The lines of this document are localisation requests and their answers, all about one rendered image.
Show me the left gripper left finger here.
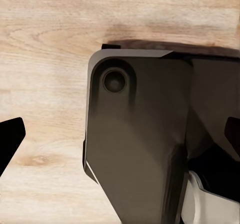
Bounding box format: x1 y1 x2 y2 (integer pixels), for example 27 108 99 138
0 117 26 177

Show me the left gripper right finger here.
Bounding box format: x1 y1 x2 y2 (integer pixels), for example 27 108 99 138
224 116 240 157

